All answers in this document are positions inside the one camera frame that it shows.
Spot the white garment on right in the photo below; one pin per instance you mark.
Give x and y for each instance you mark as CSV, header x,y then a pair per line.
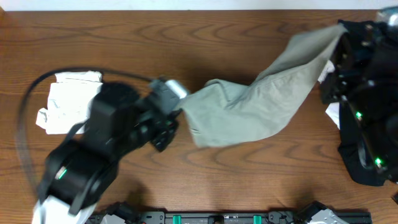
x,y
328,91

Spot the grey-green shorts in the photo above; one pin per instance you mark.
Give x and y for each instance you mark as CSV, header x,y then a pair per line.
x,y
224,113

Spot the black garment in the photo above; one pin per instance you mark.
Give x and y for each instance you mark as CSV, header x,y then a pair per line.
x,y
357,149

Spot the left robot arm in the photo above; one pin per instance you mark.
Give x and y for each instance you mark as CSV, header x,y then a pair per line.
x,y
85,164

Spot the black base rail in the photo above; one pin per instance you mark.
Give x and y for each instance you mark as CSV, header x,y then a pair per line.
x,y
316,212

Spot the white folded garment on left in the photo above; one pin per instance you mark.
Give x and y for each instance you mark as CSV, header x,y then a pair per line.
x,y
69,101

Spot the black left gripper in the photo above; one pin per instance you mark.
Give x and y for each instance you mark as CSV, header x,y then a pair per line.
x,y
166,128

